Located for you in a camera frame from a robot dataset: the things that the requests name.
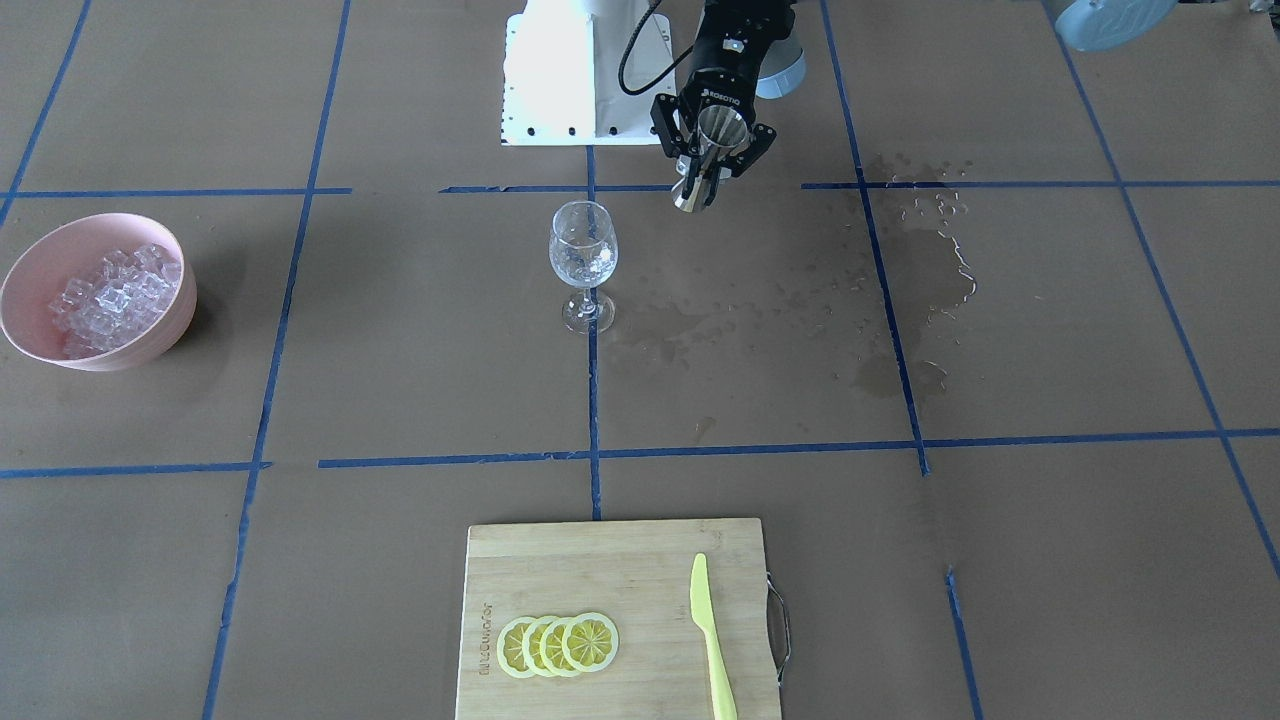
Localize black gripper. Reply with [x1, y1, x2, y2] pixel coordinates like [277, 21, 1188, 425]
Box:
[652, 1, 796, 206]

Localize steel jigger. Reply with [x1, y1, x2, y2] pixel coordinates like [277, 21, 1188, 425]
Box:
[671, 104, 749, 213]

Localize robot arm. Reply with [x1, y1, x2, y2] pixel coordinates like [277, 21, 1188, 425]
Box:
[616, 1, 806, 213]

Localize clear wine glass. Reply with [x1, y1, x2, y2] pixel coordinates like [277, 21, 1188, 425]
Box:
[548, 200, 618, 334]

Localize clear ice cubes pile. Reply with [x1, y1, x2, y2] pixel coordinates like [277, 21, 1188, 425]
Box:
[47, 243, 182, 360]

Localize yellow plastic knife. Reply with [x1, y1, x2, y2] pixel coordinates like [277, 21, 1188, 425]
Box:
[689, 553, 739, 719]

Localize lemon slice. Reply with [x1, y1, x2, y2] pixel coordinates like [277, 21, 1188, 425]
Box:
[497, 611, 621, 679]

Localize pink bowl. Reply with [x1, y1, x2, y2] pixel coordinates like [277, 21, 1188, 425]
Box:
[3, 213, 197, 372]

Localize white camera pole stand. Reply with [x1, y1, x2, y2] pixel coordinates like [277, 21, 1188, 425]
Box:
[500, 1, 676, 147]

